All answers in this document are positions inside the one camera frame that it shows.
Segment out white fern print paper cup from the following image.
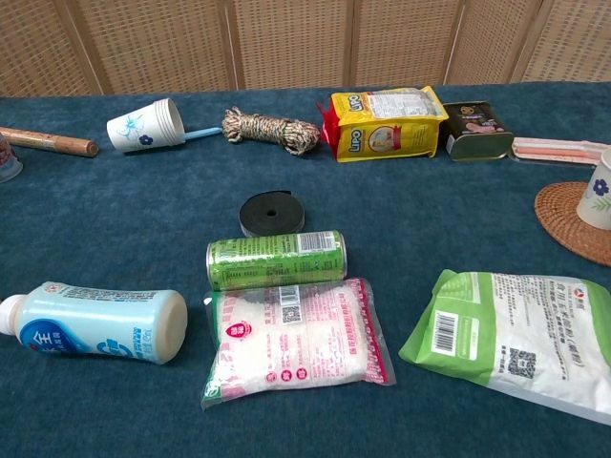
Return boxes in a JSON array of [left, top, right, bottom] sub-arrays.
[[576, 147, 611, 228]]

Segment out round woven rattan coaster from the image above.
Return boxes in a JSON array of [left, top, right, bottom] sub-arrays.
[[534, 181, 611, 267]]

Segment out black tape roll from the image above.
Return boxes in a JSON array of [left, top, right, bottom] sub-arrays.
[[239, 190, 306, 239]]

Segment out green drink can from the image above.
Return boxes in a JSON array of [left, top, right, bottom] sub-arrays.
[[205, 230, 348, 292]]

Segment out pink print rice bag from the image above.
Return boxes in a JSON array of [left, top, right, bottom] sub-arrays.
[[200, 278, 397, 410]]

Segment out yellow Lipo biscuit bag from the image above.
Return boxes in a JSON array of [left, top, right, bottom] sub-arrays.
[[316, 85, 451, 164]]

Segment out light blue plastic stick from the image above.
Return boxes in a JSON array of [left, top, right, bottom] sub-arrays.
[[182, 125, 224, 142]]

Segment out blue tablecloth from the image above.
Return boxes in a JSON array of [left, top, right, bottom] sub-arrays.
[[0, 81, 611, 458]]

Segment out woven rattan folding screen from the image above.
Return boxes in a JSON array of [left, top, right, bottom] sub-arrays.
[[0, 0, 611, 99]]

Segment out stacked blue flower paper cups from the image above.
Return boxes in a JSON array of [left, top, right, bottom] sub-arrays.
[[106, 97, 186, 155]]

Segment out dark luncheon meat tin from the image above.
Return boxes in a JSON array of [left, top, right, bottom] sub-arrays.
[[441, 100, 516, 163]]

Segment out light blue milk bottle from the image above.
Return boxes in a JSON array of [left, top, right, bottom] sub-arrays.
[[0, 281, 189, 366]]

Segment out green white starch bag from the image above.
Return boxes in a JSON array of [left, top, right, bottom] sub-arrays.
[[398, 269, 611, 427]]

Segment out brown wooden rolling pin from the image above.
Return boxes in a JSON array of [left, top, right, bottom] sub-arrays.
[[0, 126, 101, 159]]

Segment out braided multicolour rope bundle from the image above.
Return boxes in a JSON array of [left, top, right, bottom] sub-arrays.
[[221, 105, 323, 157]]

